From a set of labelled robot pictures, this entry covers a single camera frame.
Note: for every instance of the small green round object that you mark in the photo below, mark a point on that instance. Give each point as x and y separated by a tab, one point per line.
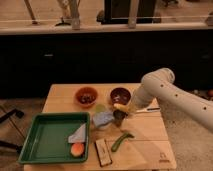
100	108

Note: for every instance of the orange fruit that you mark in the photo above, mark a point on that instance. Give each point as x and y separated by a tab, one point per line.
77	149

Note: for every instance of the clutter on floor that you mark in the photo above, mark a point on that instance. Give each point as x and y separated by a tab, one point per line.
204	94

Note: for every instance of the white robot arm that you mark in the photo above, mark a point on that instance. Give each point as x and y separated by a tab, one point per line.
160	84

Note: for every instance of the grey folded cloth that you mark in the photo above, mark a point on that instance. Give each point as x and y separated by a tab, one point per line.
79	136

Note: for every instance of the green plastic tray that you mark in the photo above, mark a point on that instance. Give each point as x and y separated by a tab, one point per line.
47	138

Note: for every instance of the blue cloth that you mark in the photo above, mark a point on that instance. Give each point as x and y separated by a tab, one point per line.
102	119

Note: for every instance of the metal cup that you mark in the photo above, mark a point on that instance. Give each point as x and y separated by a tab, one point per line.
118	117

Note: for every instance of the knife with black handle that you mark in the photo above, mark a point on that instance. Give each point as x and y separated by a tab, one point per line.
148	110

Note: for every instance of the yellow banana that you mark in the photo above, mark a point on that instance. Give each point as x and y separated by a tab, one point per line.
121	107

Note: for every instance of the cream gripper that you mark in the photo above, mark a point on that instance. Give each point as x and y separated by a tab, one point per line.
131	108

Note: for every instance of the wooden table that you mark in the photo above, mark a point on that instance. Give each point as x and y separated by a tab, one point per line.
150	148

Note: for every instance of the purple bowl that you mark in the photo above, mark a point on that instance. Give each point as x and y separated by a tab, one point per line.
120	95

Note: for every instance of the orange bowl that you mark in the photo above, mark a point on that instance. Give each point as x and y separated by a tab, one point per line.
86	97

